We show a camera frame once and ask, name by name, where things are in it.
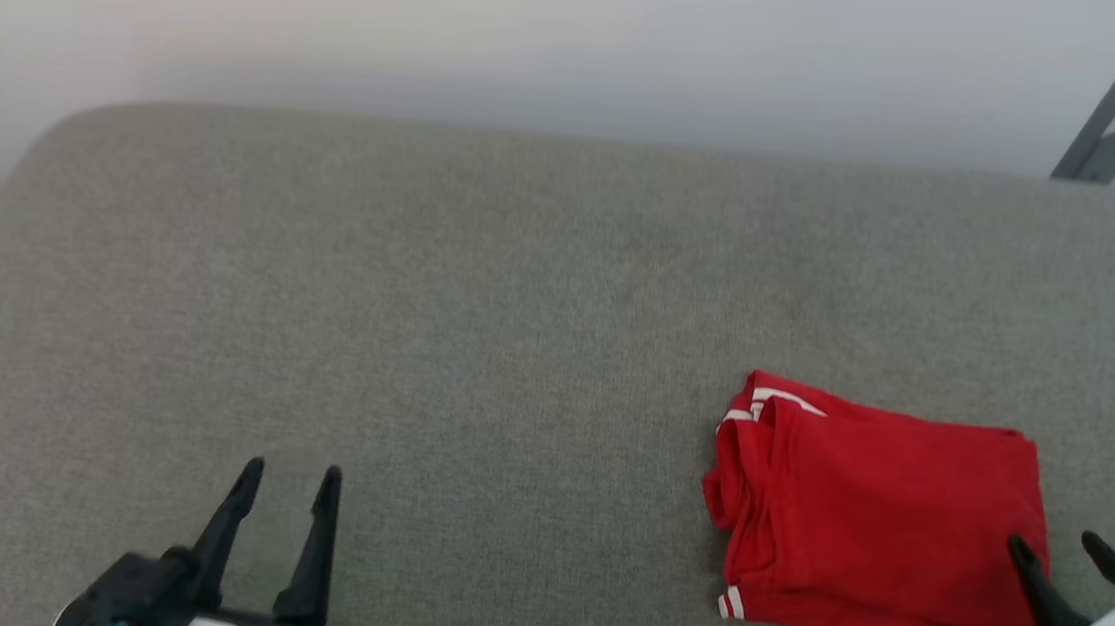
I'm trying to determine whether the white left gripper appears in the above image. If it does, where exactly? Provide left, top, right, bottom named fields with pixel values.
left=54, top=441, right=344, bottom=626

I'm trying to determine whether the red and white t-shirt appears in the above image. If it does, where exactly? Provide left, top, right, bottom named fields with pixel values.
left=690, top=366, right=1067, bottom=626

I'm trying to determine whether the grey metal post bracket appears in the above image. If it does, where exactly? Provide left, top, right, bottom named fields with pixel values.
left=1075, top=127, right=1115, bottom=186

